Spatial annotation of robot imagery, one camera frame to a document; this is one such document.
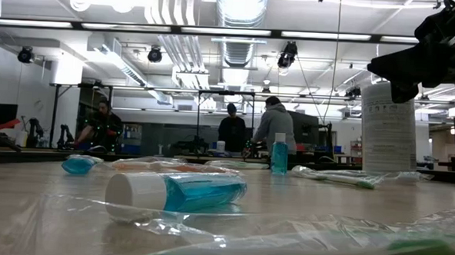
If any black ceiling spotlight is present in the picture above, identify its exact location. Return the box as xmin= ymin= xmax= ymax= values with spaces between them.
xmin=276 ymin=40 xmax=300 ymax=70
xmin=147 ymin=45 xmax=164 ymax=64
xmin=16 ymin=45 xmax=35 ymax=65

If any blue mouthwash bottle white cap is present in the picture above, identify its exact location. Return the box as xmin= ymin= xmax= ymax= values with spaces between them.
xmin=60 ymin=154 xmax=105 ymax=177
xmin=269 ymin=132 xmax=291 ymax=176
xmin=104 ymin=167 xmax=248 ymax=225

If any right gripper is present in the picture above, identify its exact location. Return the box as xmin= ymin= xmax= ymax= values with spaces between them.
xmin=366 ymin=0 xmax=455 ymax=108

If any wrapped orange toothbrush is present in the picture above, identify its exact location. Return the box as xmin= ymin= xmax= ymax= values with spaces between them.
xmin=159 ymin=161 xmax=243 ymax=178
xmin=109 ymin=154 xmax=188 ymax=174

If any black stand frame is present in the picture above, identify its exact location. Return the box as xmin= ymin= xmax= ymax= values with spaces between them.
xmin=194 ymin=88 xmax=257 ymax=155

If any black overhead light bar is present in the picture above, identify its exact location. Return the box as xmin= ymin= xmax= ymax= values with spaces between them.
xmin=0 ymin=16 xmax=421 ymax=46

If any silver air duct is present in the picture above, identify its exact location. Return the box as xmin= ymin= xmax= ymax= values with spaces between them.
xmin=212 ymin=0 xmax=271 ymax=68

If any person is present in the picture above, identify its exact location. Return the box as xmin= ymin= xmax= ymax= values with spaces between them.
xmin=249 ymin=94 xmax=300 ymax=157
xmin=216 ymin=101 xmax=248 ymax=154
xmin=73 ymin=97 xmax=125 ymax=154

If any white wipes canister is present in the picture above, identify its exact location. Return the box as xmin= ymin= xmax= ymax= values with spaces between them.
xmin=358 ymin=80 xmax=421 ymax=174

